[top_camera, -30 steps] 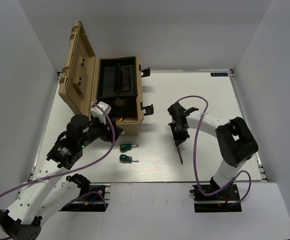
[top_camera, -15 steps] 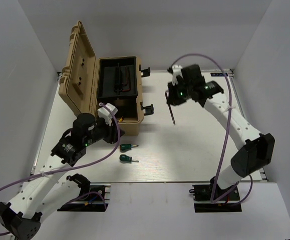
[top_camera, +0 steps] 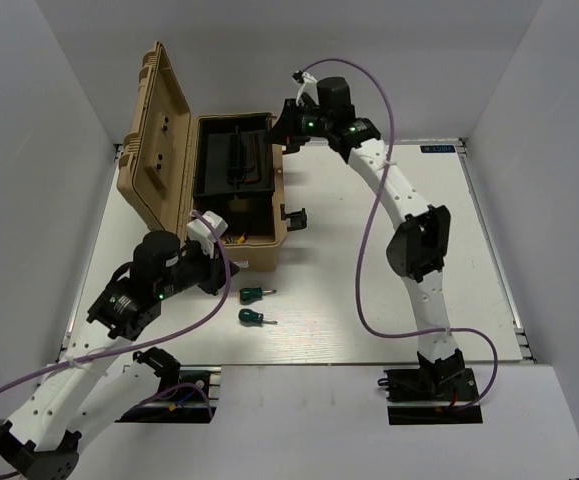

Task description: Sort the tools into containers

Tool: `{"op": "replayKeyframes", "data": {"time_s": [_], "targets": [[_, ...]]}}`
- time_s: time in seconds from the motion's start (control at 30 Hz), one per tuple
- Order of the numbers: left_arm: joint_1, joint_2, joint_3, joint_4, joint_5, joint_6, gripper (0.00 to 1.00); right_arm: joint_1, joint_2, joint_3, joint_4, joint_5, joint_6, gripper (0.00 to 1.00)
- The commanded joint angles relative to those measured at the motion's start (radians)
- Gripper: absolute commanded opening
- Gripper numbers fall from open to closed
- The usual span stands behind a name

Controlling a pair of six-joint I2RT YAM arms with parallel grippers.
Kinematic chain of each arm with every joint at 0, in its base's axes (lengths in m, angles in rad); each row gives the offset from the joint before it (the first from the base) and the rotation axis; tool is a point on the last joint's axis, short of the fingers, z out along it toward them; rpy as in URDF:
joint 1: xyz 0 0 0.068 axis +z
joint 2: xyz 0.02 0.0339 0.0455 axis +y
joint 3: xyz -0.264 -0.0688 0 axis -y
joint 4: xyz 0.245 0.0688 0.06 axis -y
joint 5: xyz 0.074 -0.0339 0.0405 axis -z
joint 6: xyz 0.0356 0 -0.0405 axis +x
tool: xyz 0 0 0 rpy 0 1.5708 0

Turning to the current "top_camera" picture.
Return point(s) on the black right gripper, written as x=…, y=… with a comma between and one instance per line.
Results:
x=285, y=130

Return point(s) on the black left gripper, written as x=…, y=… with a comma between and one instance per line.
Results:
x=216, y=270

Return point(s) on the green stubby screwdriver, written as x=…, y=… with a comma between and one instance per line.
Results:
x=250, y=295
x=248, y=317

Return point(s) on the yellow black pliers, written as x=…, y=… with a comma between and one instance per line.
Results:
x=234, y=239

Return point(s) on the tan plastic toolbox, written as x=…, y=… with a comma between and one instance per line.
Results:
x=157, y=171

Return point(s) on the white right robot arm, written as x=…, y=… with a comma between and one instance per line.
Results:
x=323, y=109

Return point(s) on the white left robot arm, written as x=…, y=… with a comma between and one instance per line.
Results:
x=107, y=370

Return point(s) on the black toolbox inner tray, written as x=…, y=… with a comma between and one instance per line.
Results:
x=223, y=157

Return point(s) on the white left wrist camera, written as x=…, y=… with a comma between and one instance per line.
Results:
x=206, y=229

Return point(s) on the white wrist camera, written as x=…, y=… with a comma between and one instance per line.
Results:
x=206, y=229
x=307, y=87

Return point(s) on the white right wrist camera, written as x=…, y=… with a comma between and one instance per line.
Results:
x=307, y=87

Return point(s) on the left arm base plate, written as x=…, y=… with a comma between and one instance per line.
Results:
x=189, y=397

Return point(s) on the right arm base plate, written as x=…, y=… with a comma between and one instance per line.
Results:
x=413, y=400

